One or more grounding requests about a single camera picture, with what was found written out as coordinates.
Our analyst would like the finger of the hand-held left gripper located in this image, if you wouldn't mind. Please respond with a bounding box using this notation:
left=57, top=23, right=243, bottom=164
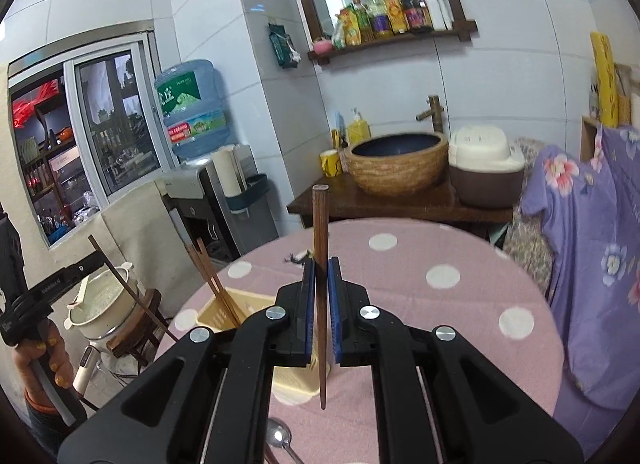
left=12, top=250, right=107, bottom=312

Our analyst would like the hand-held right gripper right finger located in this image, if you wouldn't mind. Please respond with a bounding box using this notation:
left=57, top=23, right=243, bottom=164
left=327, top=257, right=585, bottom=464

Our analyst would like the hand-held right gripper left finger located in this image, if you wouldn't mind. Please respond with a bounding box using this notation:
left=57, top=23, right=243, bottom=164
left=57, top=257, right=317, bottom=464

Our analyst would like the reddish brown wooden chopstick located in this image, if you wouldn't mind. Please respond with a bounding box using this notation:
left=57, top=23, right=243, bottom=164
left=311, top=184, right=331, bottom=407
left=185, top=241, right=242, bottom=330
left=196, top=237, right=249, bottom=321

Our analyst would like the cream plastic utensil holder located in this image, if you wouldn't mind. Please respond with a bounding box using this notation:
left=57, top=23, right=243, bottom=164
left=196, top=288, right=331, bottom=405

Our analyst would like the dark thin chopstick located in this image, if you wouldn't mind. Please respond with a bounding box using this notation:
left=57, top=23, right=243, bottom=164
left=88, top=235, right=179, bottom=342

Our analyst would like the person's left forearm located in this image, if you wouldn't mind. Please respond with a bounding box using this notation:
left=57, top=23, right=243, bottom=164
left=22, top=386, right=88, bottom=445

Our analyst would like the person's left hand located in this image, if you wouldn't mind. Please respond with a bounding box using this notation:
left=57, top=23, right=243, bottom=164
left=12, top=317, right=76, bottom=396

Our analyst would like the cream ladle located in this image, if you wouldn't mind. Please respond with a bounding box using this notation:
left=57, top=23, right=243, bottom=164
left=67, top=278, right=95, bottom=312

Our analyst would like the cream electric pot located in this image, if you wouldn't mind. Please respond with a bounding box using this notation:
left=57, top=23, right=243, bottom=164
left=65, top=261, right=140, bottom=392

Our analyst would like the dark wooden chair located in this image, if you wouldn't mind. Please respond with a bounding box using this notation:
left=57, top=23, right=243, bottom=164
left=106, top=289, right=166, bottom=370

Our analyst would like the pink polka dot tablecloth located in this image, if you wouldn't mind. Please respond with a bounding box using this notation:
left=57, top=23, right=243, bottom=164
left=155, top=217, right=566, bottom=464

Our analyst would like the dark wooden counter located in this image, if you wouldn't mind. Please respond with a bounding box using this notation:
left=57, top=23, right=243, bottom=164
left=287, top=177, right=513, bottom=240

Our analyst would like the metal spoon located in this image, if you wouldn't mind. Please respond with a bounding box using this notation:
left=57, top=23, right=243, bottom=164
left=265, top=418, right=306, bottom=464

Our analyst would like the yellow mug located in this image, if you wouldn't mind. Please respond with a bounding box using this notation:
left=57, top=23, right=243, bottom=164
left=320, top=148, right=344, bottom=178

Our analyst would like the woven brown wash basin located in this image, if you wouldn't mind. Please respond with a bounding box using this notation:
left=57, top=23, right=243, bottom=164
left=345, top=133, right=449, bottom=196

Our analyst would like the grey water dispenser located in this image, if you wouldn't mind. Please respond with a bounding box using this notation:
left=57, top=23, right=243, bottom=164
left=161, top=144, right=278, bottom=265

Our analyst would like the white paper cup stack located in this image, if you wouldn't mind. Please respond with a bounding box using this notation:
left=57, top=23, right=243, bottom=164
left=210, top=143, right=248, bottom=200

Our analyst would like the red decoration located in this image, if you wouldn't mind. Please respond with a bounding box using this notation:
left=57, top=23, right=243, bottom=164
left=12, top=78, right=63, bottom=127

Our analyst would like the aluminium sliding window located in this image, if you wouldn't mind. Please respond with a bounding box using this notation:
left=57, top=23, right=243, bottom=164
left=7, top=19, right=176, bottom=250

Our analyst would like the yellow soap pump bottle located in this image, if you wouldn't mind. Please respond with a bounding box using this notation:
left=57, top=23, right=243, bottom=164
left=347, top=108, right=372, bottom=146

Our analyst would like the white brown rice cooker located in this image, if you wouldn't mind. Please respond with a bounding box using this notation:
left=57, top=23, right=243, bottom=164
left=448, top=125, right=527, bottom=209

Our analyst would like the grey floral cover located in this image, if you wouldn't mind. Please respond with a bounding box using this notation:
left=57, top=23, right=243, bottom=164
left=502, top=138, right=556, bottom=297

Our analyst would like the blue water jug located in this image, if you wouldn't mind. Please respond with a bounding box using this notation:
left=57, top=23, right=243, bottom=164
left=154, top=59, right=232, bottom=160

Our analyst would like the bronze faucet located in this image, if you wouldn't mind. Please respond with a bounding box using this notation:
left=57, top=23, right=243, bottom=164
left=416, top=95, right=446, bottom=134

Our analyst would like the purple floral cloth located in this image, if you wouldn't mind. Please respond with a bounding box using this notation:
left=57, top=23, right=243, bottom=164
left=520, top=125, right=640, bottom=410

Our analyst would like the green hanging packet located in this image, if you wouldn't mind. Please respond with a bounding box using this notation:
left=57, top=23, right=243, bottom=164
left=267, top=23, right=301, bottom=69

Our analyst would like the green yellow snack bag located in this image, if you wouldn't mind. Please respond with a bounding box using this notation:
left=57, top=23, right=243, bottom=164
left=334, top=7, right=362, bottom=48

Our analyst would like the yellow oil bottle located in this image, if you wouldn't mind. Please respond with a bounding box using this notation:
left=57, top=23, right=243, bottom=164
left=352, top=0, right=374, bottom=42

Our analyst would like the purple label bottle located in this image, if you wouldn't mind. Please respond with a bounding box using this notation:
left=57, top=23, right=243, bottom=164
left=367, top=0, right=394, bottom=38

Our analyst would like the orange label bottle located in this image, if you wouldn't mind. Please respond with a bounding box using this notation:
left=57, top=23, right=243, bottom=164
left=384, top=0, right=407, bottom=34

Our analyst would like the light wooden board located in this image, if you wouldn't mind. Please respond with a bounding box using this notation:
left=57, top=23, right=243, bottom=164
left=580, top=114, right=602, bottom=162

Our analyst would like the dark sauce bottle red label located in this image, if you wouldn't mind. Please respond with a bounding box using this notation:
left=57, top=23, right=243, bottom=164
left=399, top=0, right=433, bottom=33

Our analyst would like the white bottle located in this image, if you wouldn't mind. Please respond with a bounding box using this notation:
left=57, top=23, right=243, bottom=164
left=425, top=0, right=454, bottom=31

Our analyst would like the yellow patterned roll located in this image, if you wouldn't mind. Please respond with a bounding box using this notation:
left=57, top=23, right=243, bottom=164
left=590, top=32, right=621, bottom=127

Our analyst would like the teal wall-mounted holder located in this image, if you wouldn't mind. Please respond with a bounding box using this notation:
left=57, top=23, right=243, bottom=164
left=224, top=173, right=271, bottom=219

